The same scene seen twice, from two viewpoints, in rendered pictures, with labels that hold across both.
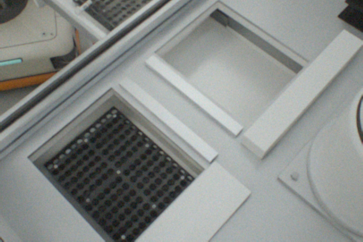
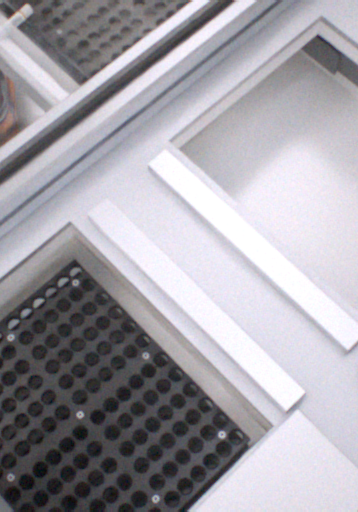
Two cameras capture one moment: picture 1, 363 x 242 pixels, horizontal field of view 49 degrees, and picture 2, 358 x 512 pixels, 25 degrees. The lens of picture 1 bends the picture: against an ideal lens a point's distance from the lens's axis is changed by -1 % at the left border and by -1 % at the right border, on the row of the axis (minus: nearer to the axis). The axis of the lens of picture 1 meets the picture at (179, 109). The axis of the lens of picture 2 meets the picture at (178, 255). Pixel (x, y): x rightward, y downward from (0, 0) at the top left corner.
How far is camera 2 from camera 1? 0.11 m
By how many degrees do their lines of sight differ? 6
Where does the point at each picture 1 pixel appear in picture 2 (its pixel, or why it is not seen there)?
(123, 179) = (91, 432)
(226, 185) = (320, 468)
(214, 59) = (303, 149)
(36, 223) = not seen: outside the picture
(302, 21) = not seen: outside the picture
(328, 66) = not seen: outside the picture
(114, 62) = (77, 163)
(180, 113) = (223, 289)
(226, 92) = (327, 229)
